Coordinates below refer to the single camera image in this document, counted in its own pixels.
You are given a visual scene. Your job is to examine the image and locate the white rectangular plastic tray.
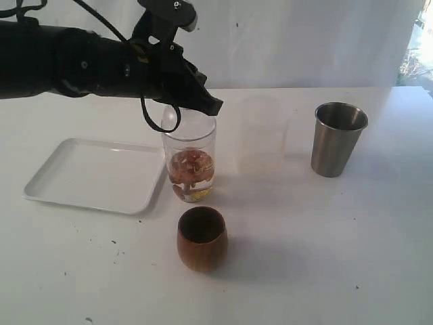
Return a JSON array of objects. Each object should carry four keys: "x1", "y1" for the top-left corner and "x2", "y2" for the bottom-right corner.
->
[{"x1": 23, "y1": 138, "x2": 165, "y2": 215}]

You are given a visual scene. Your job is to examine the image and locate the brown chunks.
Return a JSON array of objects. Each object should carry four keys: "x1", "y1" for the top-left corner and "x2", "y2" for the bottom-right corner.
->
[{"x1": 168, "y1": 149, "x2": 215, "y2": 202}]

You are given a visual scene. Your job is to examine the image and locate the brown wooden cup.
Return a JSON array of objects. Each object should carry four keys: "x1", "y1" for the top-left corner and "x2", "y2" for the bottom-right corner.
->
[{"x1": 177, "y1": 206, "x2": 228, "y2": 273}]

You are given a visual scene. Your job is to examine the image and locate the stainless steel cup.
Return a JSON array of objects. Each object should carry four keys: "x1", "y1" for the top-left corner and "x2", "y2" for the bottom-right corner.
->
[{"x1": 311, "y1": 102, "x2": 368, "y2": 178}]

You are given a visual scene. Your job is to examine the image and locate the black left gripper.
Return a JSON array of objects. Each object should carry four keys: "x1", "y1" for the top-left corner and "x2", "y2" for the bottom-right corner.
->
[{"x1": 127, "y1": 40, "x2": 223, "y2": 116}]

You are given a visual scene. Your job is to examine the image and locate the clear plastic tumbler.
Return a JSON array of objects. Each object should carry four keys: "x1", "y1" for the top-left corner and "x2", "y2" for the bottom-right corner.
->
[{"x1": 162, "y1": 110, "x2": 217, "y2": 202}]

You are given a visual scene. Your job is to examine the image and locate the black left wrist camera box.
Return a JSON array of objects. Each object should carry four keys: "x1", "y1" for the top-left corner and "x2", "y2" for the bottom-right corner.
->
[{"x1": 131, "y1": 0, "x2": 198, "y2": 43}]

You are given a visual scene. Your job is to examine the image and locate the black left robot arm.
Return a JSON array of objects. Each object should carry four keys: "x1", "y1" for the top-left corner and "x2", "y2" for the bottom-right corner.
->
[{"x1": 1, "y1": 20, "x2": 223, "y2": 116}]

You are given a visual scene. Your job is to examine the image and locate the clear dome lid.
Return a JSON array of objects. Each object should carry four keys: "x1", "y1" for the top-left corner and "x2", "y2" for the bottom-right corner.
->
[{"x1": 161, "y1": 106, "x2": 217, "y2": 141}]

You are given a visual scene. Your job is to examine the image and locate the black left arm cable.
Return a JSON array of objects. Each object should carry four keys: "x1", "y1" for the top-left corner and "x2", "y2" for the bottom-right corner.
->
[{"x1": 0, "y1": 0, "x2": 181, "y2": 133}]

